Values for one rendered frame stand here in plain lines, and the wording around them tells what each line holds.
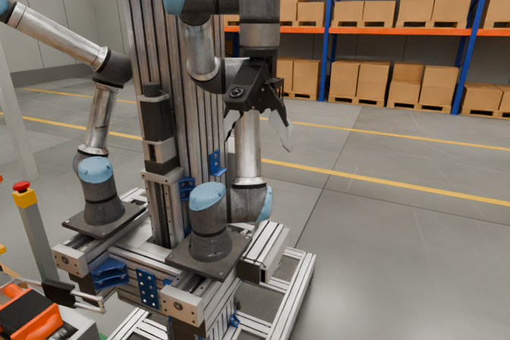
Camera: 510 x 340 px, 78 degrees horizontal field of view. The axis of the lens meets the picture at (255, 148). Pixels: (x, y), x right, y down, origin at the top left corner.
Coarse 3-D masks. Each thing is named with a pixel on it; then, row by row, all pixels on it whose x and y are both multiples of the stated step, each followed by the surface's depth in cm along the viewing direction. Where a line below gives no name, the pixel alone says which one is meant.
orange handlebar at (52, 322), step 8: (0, 176) 106; (8, 288) 61; (16, 288) 61; (8, 296) 61; (0, 304) 59; (48, 320) 55; (56, 320) 55; (40, 328) 53; (48, 328) 54; (32, 336) 52; (40, 336) 53
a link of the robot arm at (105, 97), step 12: (96, 84) 123; (108, 84) 122; (120, 84) 125; (96, 96) 124; (108, 96) 125; (96, 108) 125; (108, 108) 126; (96, 120) 125; (108, 120) 128; (96, 132) 126; (108, 132) 130; (84, 144) 128; (96, 144) 128; (84, 156) 126
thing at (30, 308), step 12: (12, 300) 57; (24, 300) 57; (36, 300) 57; (48, 300) 57; (0, 312) 55; (12, 312) 55; (24, 312) 55; (36, 312) 55; (48, 312) 55; (0, 324) 53; (12, 324) 53; (24, 324) 53; (36, 324) 54; (60, 324) 58; (12, 336) 51; (24, 336) 52
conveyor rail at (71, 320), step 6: (60, 306) 140; (60, 312) 138; (66, 312) 138; (72, 312) 138; (66, 318) 135; (72, 318) 135; (78, 318) 135; (84, 318) 135; (66, 324) 134; (72, 324) 132; (78, 324) 132; (84, 324) 132; (66, 330) 136; (72, 330) 133
